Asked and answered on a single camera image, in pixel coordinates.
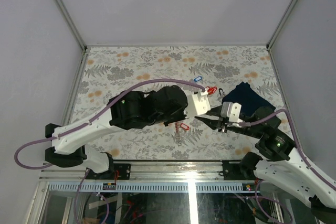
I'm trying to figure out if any red key tag with key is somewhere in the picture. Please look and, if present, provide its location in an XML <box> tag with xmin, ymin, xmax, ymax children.
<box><xmin>178</xmin><ymin>123</ymin><xmax>190</xmax><ymax>131</ymax></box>

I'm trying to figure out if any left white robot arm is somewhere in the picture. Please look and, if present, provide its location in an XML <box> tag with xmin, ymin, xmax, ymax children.
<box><xmin>45</xmin><ymin>85</ymin><xmax>188</xmax><ymax>179</ymax></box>

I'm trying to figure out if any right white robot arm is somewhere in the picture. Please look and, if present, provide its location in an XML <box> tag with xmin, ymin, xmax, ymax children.
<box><xmin>197</xmin><ymin>102</ymin><xmax>335</xmax><ymax>223</ymax></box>

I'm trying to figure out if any red key tags bunch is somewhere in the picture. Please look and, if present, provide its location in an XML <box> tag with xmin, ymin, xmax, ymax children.
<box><xmin>205</xmin><ymin>86</ymin><xmax>217</xmax><ymax>95</ymax></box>

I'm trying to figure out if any dark blue cloth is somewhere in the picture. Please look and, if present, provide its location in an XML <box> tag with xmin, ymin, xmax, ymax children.
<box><xmin>222</xmin><ymin>82</ymin><xmax>276</xmax><ymax>116</ymax></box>

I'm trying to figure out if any blue key tag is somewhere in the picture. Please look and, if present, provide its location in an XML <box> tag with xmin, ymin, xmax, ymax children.
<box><xmin>194</xmin><ymin>76</ymin><xmax>202</xmax><ymax>82</ymax></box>

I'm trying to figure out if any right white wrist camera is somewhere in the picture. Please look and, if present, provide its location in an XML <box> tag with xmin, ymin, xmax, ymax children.
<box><xmin>220</xmin><ymin>102</ymin><xmax>243</xmax><ymax>127</ymax></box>

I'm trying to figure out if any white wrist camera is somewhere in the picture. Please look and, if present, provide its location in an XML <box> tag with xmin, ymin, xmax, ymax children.
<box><xmin>220</xmin><ymin>102</ymin><xmax>243</xmax><ymax>127</ymax></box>
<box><xmin>184</xmin><ymin>91</ymin><xmax>211</xmax><ymax>118</ymax></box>

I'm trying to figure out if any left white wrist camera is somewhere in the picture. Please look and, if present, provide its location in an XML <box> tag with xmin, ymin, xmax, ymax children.
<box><xmin>184</xmin><ymin>91</ymin><xmax>211</xmax><ymax>118</ymax></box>

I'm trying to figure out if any aluminium front rail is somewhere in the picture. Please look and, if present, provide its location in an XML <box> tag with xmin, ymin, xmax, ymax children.
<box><xmin>39</xmin><ymin>160</ymin><xmax>224</xmax><ymax>182</ymax></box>

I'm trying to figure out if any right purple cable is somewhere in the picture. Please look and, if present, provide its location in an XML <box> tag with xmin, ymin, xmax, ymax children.
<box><xmin>238</xmin><ymin>108</ymin><xmax>336</xmax><ymax>192</ymax></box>

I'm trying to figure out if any purple cable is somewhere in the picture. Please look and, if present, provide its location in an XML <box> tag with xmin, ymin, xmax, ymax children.
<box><xmin>238</xmin><ymin>108</ymin><xmax>336</xmax><ymax>192</ymax></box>
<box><xmin>14</xmin><ymin>78</ymin><xmax>207</xmax><ymax>169</ymax></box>

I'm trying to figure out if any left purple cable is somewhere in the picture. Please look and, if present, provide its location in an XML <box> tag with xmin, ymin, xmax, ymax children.
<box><xmin>14</xmin><ymin>78</ymin><xmax>207</xmax><ymax>169</ymax></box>

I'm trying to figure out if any grey slotted cable duct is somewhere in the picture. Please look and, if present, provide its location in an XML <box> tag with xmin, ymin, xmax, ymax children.
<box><xmin>49</xmin><ymin>182</ymin><xmax>255</xmax><ymax>193</ymax></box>

